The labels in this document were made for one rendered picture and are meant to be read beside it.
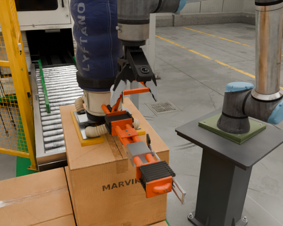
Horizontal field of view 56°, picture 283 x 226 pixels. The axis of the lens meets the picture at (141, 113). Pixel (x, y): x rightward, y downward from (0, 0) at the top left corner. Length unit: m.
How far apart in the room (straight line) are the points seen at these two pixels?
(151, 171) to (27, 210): 0.90
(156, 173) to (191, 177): 1.76
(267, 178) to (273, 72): 1.46
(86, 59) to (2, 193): 0.91
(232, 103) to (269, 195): 1.14
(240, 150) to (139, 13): 1.02
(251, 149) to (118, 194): 0.79
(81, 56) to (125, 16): 0.42
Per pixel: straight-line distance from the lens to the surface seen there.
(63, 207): 1.48
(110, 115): 1.05
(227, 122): 1.61
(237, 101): 1.55
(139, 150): 0.84
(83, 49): 1.11
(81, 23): 1.09
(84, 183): 1.08
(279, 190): 2.59
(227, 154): 1.49
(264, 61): 1.37
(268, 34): 1.32
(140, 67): 0.73
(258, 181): 2.61
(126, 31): 0.75
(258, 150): 1.57
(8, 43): 2.28
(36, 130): 2.09
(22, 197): 1.60
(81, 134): 1.20
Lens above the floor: 1.56
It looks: 26 degrees down
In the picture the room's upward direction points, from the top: straight up
